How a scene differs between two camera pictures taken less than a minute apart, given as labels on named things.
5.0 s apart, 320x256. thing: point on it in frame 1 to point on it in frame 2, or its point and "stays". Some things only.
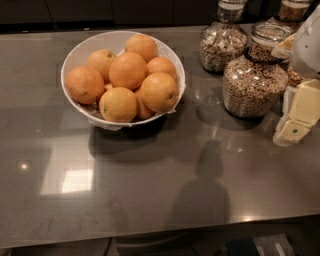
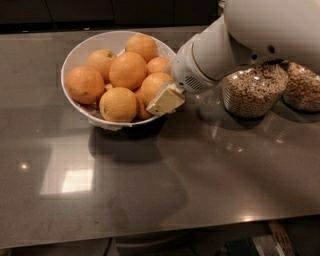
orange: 160,65 stays
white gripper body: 309,50 to 185,71
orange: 159,91 stays
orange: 84,84 stays
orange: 143,45 stays
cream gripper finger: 304,111 to 168,100
